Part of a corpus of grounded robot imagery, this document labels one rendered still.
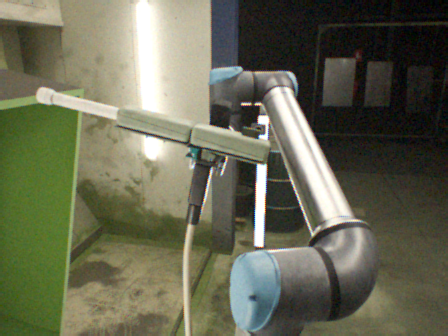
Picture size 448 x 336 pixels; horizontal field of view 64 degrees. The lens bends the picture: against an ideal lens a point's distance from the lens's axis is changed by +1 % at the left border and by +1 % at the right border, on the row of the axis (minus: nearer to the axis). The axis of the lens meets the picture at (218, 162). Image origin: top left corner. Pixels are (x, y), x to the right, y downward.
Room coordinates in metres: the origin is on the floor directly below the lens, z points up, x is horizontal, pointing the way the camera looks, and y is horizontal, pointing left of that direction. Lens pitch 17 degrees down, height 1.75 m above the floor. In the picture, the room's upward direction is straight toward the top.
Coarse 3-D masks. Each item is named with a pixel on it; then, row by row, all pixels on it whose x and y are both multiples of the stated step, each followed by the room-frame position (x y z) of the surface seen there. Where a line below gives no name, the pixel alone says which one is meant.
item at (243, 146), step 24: (48, 96) 0.74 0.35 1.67; (72, 96) 0.74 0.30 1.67; (120, 120) 0.70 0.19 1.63; (144, 120) 0.69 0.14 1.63; (168, 120) 0.68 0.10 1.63; (216, 144) 0.66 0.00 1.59; (240, 144) 0.65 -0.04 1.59; (264, 144) 0.65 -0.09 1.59; (192, 192) 0.68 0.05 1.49; (192, 216) 0.68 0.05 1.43
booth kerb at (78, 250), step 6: (96, 228) 3.07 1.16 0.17; (90, 234) 2.96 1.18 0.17; (96, 234) 3.04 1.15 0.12; (84, 240) 2.86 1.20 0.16; (90, 240) 2.94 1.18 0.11; (96, 240) 3.03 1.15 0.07; (78, 246) 2.77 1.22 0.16; (84, 246) 2.85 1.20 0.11; (72, 252) 2.68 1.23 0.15; (78, 252) 2.76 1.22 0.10; (72, 258) 2.67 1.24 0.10
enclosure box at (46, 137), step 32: (0, 96) 1.02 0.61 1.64; (32, 96) 1.10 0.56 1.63; (0, 128) 1.45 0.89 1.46; (32, 128) 1.42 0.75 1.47; (64, 128) 1.39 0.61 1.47; (0, 160) 1.45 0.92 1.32; (32, 160) 1.42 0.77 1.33; (64, 160) 1.40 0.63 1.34; (0, 192) 1.46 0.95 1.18; (32, 192) 1.43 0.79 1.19; (64, 192) 1.40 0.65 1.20; (0, 224) 1.46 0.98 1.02; (32, 224) 1.43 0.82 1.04; (64, 224) 1.40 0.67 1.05; (0, 256) 1.47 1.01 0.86; (32, 256) 1.44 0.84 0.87; (64, 256) 1.41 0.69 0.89; (0, 288) 1.47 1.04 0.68; (32, 288) 1.44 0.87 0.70; (64, 288) 1.39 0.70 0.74; (0, 320) 1.44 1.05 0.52; (32, 320) 1.45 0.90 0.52
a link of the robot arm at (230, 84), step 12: (216, 72) 0.96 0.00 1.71; (228, 72) 0.95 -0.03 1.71; (240, 72) 0.97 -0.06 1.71; (216, 84) 0.95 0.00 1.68; (228, 84) 0.95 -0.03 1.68; (240, 84) 0.95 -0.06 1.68; (252, 84) 0.96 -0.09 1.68; (216, 96) 0.95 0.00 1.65; (228, 96) 0.95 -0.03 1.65; (240, 96) 0.96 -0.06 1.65; (252, 96) 0.96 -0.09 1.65; (240, 108) 0.97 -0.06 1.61
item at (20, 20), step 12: (0, 0) 2.56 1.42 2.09; (12, 0) 2.66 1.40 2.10; (24, 0) 2.77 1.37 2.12; (36, 0) 2.90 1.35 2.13; (48, 0) 3.04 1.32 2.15; (0, 12) 2.54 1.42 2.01; (12, 12) 2.65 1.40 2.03; (24, 12) 2.76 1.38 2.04; (36, 12) 2.88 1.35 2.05; (48, 12) 3.02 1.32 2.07; (60, 12) 3.17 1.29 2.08; (0, 24) 3.05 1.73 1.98; (12, 24) 3.05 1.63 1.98; (24, 24) 3.05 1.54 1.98; (36, 24) 3.05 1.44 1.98; (48, 24) 2.99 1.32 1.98; (60, 24) 3.13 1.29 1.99
